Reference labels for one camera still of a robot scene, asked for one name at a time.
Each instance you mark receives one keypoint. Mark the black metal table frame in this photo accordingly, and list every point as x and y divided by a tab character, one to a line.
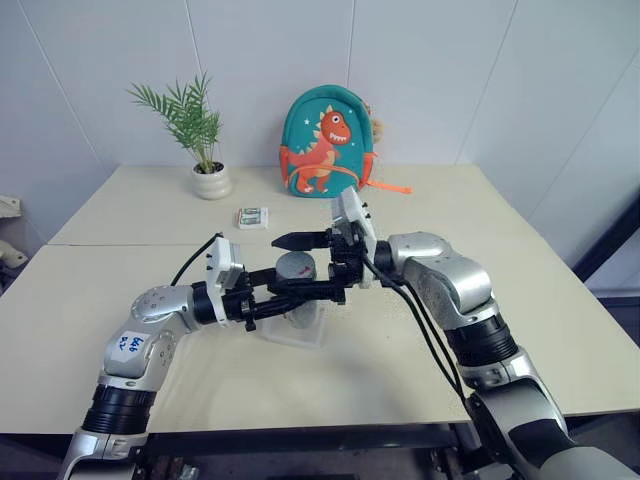
300	436

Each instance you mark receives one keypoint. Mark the beige pompom charm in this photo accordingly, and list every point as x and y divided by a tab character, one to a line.
377	129

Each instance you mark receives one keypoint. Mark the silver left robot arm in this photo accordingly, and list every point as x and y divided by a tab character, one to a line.
150	306

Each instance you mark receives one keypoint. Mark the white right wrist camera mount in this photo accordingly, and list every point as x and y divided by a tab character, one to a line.
354	210

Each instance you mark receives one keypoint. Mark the clear plastic jar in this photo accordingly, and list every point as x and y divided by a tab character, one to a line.
306	318

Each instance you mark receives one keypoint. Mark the white sticker with blue writing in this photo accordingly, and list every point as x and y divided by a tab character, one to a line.
129	346

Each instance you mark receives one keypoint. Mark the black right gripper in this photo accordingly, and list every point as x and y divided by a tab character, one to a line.
345	260

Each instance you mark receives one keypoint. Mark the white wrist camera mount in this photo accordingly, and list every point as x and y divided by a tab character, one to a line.
354	210
223	260

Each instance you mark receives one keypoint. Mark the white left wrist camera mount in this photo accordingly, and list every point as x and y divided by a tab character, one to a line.
223	260

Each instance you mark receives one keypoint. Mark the grey cylindrical can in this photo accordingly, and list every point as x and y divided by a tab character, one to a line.
295	265

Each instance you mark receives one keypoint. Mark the beige rounded object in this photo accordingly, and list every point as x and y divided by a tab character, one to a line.
11	256

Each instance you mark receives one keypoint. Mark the teal dinosaur backpack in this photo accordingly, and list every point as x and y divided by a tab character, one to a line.
325	150

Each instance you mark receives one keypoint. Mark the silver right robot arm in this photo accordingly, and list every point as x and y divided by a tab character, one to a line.
450	280

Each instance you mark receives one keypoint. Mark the green palm plant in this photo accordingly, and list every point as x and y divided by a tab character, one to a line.
192	117

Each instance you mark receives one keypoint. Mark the small white green-printed box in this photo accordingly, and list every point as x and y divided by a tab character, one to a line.
252	218

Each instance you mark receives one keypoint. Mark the white ribbed plant pot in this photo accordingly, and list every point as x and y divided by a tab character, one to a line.
212	184

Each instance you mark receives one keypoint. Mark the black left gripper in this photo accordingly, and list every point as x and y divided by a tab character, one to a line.
240	307

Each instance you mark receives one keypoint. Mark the dark diagonal frame bar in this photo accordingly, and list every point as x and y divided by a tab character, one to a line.
615	235

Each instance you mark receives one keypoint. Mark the clear plastic box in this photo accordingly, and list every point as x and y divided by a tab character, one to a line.
295	340

